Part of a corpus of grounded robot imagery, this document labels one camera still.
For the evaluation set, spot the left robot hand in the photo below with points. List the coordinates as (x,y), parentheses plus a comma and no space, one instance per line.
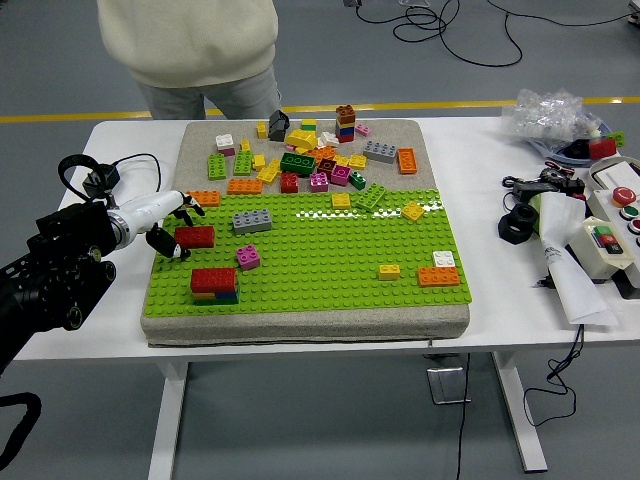
(150,207)

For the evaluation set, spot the red two-by-four brick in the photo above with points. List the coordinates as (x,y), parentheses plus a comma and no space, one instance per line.
(197,237)
(214,279)

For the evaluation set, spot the grey two-by-four brick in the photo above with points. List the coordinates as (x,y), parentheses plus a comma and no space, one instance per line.
(380,152)
(252,222)

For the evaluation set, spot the pink two-by-two brick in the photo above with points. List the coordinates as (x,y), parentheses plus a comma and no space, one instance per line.
(248,257)

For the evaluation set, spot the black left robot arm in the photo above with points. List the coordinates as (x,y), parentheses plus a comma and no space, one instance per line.
(65,250)

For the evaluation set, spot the orange two-by-four brick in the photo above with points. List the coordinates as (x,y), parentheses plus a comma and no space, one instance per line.
(209,198)
(438,276)
(407,161)
(245,187)

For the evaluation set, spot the lime two-by-four brick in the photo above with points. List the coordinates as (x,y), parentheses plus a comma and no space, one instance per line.
(371,197)
(243,163)
(217,167)

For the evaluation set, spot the white two-by-two brick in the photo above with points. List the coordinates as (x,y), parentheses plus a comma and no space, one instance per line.
(444,258)
(224,141)

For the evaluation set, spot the yellow two-by-two brick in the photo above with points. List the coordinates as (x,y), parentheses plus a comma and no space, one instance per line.
(341,201)
(358,162)
(205,295)
(389,272)
(413,211)

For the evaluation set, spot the small yellow brick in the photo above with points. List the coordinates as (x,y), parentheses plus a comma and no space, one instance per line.
(245,145)
(258,162)
(261,131)

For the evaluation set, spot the dark green flat brick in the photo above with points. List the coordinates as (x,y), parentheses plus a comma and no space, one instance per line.
(220,302)

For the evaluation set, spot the yellow two-by-four brick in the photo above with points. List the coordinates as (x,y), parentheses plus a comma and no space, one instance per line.
(268,171)

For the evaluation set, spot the red two-by-two brick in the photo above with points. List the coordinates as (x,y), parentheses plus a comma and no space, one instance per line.
(289,183)

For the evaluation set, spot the dark green two-by-four brick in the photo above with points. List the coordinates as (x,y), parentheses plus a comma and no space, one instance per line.
(297,164)

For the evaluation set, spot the yellow curved brick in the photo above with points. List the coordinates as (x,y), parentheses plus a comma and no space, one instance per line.
(301,138)

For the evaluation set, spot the magenta two-by-two brick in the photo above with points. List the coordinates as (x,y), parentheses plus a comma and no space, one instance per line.
(340,175)
(319,183)

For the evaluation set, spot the dark red brick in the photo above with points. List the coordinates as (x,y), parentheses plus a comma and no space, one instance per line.
(326,166)

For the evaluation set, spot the green studded baseplate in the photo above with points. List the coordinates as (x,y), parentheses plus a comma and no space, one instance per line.
(325,285)

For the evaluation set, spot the brown two-by-two brick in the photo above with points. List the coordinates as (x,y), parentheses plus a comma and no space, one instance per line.
(346,115)

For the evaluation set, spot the small lime brick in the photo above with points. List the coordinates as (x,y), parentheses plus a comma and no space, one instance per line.
(618,138)

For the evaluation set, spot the black plug adapter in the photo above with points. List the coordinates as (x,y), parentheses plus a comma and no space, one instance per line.
(111,174)

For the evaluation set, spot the dark grey roof piece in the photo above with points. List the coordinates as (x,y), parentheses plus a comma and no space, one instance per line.
(278,127)

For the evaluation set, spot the person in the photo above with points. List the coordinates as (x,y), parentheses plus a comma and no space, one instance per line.
(190,40)

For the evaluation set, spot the grey-brown cushion mat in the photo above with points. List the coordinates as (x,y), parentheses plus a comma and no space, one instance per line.
(300,327)

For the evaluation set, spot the white table leg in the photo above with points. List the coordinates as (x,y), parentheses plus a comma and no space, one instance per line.
(167,425)
(520,415)

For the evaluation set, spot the metal foot plate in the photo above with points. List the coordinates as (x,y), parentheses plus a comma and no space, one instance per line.
(445,387)

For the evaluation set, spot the large black nut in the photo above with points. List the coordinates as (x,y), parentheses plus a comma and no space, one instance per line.
(510,232)

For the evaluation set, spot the black power adapter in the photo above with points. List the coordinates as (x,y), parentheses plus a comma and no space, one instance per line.
(535,188)

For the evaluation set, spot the small black plug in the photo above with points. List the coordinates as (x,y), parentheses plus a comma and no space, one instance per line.
(545,283)

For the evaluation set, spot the clear plastic bag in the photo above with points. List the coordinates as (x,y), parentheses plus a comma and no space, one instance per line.
(545,117)

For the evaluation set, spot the blue round tray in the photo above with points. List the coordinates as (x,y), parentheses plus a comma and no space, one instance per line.
(555,155)

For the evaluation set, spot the black electronic module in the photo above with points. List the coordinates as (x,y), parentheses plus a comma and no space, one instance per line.
(574,186)

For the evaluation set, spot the white paper sheet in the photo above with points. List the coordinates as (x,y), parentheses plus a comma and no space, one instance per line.
(575,290)

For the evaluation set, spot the white button control box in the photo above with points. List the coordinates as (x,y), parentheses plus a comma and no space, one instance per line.
(607,210)

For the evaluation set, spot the small white switch box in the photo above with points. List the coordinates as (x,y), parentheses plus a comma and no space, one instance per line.
(590,250)

